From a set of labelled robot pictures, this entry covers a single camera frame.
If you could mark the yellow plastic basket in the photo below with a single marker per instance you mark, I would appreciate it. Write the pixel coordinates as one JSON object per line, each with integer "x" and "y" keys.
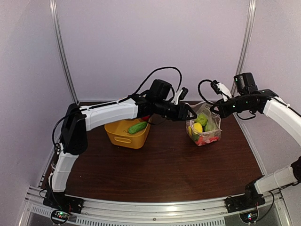
{"x": 118, "y": 135}

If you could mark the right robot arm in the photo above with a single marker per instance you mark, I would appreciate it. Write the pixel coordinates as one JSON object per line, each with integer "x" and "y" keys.
{"x": 268, "y": 103}

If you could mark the front aluminium rail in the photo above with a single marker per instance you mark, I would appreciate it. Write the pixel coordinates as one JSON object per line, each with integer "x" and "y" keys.
{"x": 210, "y": 212}

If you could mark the right aluminium frame post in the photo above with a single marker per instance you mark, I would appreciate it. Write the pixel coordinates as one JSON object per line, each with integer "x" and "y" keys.
{"x": 247, "y": 35}

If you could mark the green toy guava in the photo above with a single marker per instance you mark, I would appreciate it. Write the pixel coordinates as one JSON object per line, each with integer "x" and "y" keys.
{"x": 210, "y": 126}

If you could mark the left aluminium frame post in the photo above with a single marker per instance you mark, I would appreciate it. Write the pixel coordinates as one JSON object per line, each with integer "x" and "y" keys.
{"x": 61, "y": 50}

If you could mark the yellow toy lemon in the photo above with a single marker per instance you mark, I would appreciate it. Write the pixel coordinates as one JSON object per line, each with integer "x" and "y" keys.
{"x": 195, "y": 129}

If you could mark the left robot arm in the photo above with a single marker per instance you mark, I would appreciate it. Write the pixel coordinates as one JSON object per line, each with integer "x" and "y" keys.
{"x": 79, "y": 122}

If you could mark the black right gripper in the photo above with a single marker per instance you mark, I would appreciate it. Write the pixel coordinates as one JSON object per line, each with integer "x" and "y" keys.
{"x": 223, "y": 112}

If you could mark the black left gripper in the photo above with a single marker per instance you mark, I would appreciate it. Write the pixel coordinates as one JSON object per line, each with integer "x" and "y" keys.
{"x": 184, "y": 116}

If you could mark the green toy apple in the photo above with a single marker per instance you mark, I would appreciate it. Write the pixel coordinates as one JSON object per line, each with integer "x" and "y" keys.
{"x": 201, "y": 119}

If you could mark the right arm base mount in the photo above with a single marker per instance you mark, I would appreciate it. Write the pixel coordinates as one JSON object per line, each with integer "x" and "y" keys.
{"x": 246, "y": 204}

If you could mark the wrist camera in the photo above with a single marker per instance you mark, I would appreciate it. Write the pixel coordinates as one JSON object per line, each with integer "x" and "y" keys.
{"x": 179, "y": 95}
{"x": 221, "y": 89}

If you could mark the green toy bitter gourd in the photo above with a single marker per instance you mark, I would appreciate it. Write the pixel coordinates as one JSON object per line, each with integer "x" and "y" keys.
{"x": 137, "y": 127}

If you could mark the aluminium frame post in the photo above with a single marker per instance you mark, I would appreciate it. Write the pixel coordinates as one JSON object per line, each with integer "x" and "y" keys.
{"x": 61, "y": 50}
{"x": 247, "y": 35}

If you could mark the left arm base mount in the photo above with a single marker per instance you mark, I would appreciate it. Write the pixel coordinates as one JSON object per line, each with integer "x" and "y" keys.
{"x": 63, "y": 206}

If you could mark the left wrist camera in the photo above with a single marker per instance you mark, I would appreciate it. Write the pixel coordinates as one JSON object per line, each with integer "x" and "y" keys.
{"x": 179, "y": 95}

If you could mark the red toy tomato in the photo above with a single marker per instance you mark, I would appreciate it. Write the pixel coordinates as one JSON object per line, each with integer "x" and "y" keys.
{"x": 204, "y": 141}

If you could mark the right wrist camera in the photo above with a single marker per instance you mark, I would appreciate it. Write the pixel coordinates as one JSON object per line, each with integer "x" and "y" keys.
{"x": 221, "y": 89}

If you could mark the magenta toy fruit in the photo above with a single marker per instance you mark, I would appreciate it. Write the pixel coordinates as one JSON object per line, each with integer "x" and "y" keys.
{"x": 146, "y": 118}

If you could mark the clear zip top bag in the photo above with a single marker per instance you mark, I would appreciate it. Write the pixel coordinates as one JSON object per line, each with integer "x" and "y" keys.
{"x": 203, "y": 107}

